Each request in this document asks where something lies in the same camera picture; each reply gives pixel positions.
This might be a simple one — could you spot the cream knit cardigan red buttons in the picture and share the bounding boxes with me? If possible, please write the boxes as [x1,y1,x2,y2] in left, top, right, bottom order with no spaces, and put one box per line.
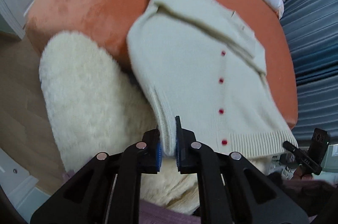
[127,0,296,159]

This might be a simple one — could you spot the cream fluffy rug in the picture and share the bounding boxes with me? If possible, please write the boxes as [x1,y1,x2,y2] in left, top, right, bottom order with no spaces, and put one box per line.
[38,30,273,215]

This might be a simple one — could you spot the blue grey pleated curtain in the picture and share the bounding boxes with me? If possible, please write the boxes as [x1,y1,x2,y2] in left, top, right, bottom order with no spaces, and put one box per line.
[280,0,337,142]

